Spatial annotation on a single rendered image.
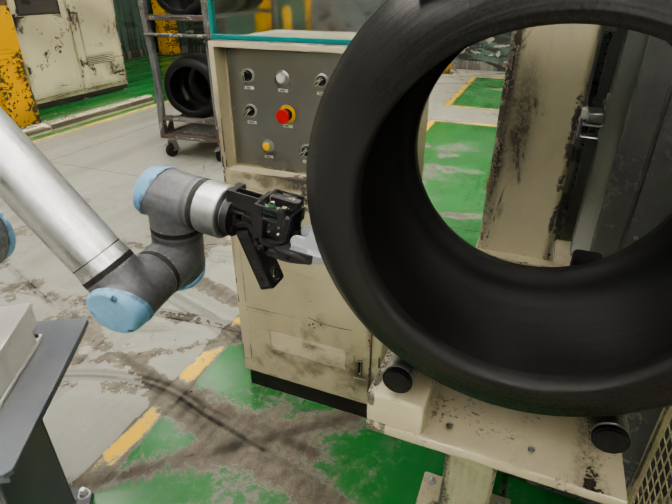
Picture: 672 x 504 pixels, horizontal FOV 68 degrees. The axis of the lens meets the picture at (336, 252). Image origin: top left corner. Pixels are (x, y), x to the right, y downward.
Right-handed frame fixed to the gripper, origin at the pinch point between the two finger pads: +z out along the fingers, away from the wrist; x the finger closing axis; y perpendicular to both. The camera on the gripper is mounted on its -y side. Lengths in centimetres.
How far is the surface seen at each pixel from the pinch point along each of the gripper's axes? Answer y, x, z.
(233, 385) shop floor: -111, 58, -55
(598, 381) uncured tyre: 2.4, -11.3, 36.5
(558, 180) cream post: 11.5, 27.8, 28.5
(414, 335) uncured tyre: 0.6, -12.2, 15.1
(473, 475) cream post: -68, 28, 35
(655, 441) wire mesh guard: -38, 29, 65
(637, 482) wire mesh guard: -51, 29, 66
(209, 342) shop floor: -114, 77, -79
